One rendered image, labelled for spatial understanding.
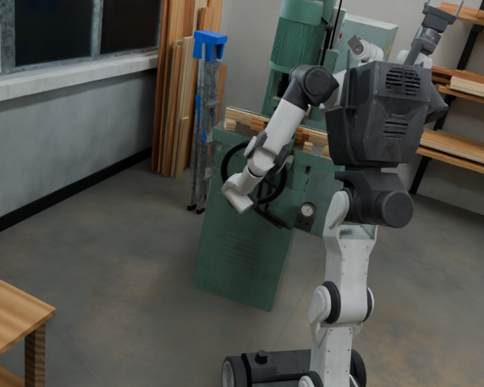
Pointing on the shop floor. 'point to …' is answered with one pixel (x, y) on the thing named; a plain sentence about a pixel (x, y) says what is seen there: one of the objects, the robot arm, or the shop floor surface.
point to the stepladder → (203, 96)
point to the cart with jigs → (13, 332)
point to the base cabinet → (245, 246)
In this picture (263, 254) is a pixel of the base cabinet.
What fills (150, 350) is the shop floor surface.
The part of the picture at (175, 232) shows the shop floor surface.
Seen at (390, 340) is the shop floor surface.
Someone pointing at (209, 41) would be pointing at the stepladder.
